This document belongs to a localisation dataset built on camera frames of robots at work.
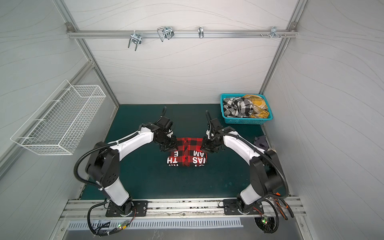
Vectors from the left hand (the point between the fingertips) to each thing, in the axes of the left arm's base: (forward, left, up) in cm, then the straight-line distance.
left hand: (180, 146), depth 86 cm
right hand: (+1, -14, +1) cm, 14 cm away
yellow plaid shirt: (+34, -55, +1) cm, 64 cm away
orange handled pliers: (-31, -53, -8) cm, 62 cm away
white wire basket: (-1, +54, +23) cm, 59 cm away
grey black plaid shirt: (+34, -39, 0) cm, 52 cm away
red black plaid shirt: (-2, -5, -4) cm, 7 cm away
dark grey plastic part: (+10, -54, -10) cm, 55 cm away
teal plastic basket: (+24, -43, -4) cm, 49 cm away
